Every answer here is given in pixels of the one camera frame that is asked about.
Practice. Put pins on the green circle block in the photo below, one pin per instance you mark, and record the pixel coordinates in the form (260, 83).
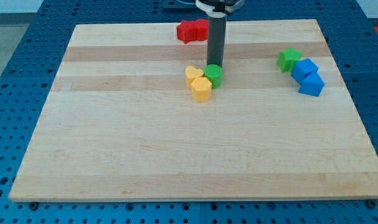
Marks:
(214, 74)

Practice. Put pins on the red circle block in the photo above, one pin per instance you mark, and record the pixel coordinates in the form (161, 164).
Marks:
(202, 29)

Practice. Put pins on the yellow hexagon block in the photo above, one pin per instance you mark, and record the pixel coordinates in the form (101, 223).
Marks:
(201, 89)

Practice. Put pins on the yellow heart block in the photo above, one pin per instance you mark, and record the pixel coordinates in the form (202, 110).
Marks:
(191, 73)

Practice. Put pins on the wooden board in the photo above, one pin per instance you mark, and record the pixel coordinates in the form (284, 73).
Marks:
(120, 125)

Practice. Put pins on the red star block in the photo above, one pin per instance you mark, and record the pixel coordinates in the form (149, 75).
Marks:
(186, 31)

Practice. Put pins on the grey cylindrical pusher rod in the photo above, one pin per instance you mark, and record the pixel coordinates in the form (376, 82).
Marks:
(216, 40)

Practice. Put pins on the green star block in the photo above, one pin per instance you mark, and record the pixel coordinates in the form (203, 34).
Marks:
(287, 59)

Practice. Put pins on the blue cube block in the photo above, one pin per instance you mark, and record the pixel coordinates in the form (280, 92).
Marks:
(302, 69)

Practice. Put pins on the blue pentagon block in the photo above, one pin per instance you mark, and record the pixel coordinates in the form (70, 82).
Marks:
(312, 85)

